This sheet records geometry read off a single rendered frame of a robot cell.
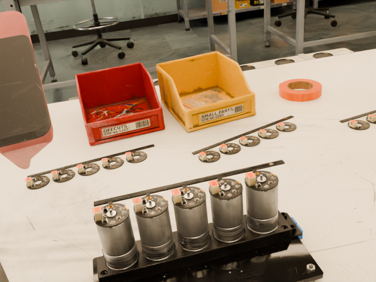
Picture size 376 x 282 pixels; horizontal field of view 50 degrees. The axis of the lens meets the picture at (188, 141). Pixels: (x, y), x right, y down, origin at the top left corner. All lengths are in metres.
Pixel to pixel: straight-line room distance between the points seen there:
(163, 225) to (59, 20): 4.44
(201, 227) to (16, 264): 0.16
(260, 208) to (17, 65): 0.20
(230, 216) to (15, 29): 0.19
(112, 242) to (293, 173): 0.21
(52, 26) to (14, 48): 4.52
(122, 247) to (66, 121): 0.34
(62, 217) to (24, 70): 0.26
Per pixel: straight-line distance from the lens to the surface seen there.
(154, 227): 0.29
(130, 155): 0.47
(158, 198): 0.30
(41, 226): 0.41
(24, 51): 0.18
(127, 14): 4.66
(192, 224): 0.29
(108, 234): 0.29
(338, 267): 0.33
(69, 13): 4.66
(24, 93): 0.16
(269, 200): 0.30
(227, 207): 0.29
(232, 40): 2.71
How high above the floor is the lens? 0.99
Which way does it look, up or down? 29 degrees down
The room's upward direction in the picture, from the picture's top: 7 degrees counter-clockwise
